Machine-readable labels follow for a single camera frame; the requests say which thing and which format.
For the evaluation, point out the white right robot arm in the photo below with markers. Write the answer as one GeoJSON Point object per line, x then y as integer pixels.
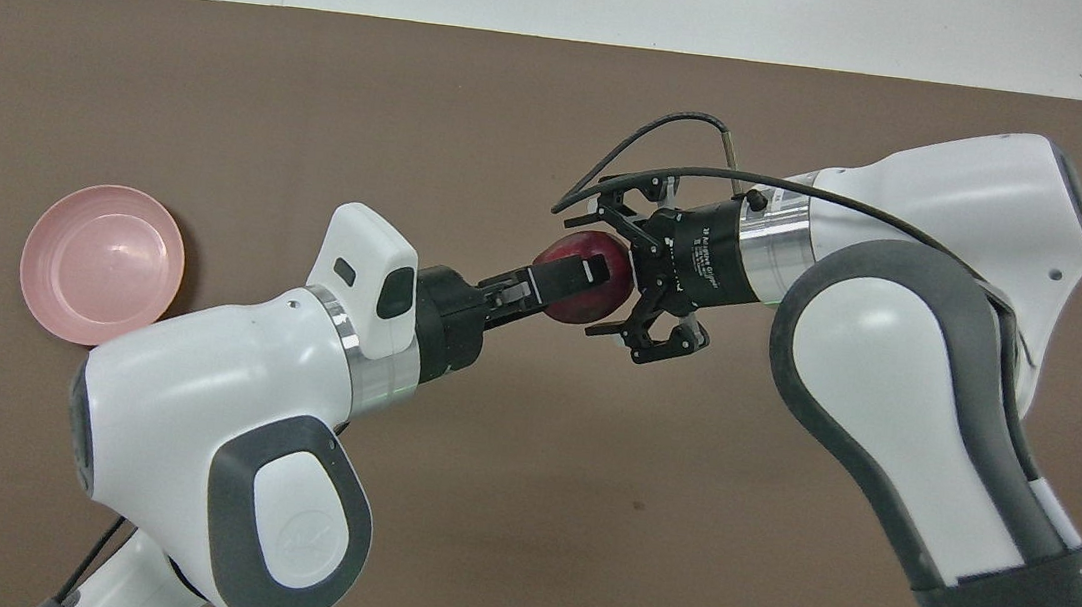
{"type": "Point", "coordinates": [897, 361]}

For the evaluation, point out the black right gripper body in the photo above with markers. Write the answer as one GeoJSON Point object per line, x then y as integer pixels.
{"type": "Point", "coordinates": [707, 256]}

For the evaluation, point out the dark red apple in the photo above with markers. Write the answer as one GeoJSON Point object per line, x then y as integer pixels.
{"type": "Point", "coordinates": [591, 304]}

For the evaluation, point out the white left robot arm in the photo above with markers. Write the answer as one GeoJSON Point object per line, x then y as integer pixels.
{"type": "Point", "coordinates": [210, 389]}

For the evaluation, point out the brown table mat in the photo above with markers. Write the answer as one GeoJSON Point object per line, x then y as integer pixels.
{"type": "Point", "coordinates": [480, 498]}

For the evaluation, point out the pink plate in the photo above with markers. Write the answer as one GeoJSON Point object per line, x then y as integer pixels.
{"type": "Point", "coordinates": [103, 265]}

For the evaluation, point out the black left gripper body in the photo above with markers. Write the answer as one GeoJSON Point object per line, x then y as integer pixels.
{"type": "Point", "coordinates": [448, 324]}

